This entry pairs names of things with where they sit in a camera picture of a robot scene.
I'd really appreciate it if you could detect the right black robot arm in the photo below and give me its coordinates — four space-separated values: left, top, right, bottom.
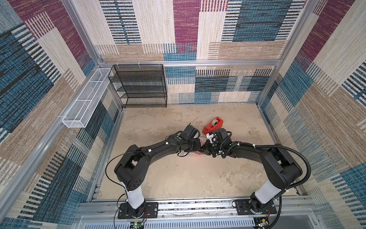
200 140 303 209

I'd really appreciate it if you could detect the aluminium mounting rail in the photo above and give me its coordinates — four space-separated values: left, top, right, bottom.
71 196 326 229

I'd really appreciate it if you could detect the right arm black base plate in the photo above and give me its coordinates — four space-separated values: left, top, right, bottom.
231 198 277 216

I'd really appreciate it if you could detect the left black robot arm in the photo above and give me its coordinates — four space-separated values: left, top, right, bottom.
114 135 201 214

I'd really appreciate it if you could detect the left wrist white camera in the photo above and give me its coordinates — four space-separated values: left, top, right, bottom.
180 124 201 140

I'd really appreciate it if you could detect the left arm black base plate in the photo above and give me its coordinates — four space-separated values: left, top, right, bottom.
117 201 159 219

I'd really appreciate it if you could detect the white wire mesh basket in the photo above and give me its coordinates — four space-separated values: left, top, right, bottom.
62 68 111 128

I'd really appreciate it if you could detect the orange plastic bowl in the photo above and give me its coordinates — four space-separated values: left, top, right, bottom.
192 152 205 156

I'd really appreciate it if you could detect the red tape dispenser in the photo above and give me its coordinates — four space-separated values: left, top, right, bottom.
203 117 224 135

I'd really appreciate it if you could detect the black wire mesh shelf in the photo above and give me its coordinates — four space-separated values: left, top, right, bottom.
109 64 168 108

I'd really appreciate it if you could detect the black corrugated cable conduit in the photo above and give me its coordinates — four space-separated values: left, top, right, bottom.
254 144 312 189

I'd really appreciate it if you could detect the clear bubble wrap sheet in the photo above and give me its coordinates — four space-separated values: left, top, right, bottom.
191 137 210 156

